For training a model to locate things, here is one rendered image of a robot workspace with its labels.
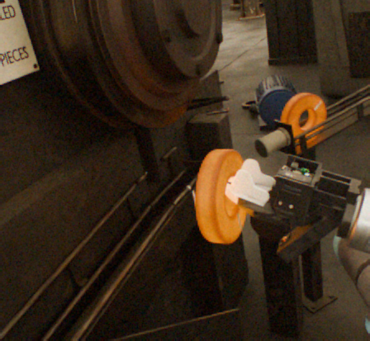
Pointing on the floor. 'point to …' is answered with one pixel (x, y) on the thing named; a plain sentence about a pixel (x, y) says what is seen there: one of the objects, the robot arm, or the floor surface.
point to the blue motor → (272, 100)
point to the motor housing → (279, 281)
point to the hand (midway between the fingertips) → (223, 186)
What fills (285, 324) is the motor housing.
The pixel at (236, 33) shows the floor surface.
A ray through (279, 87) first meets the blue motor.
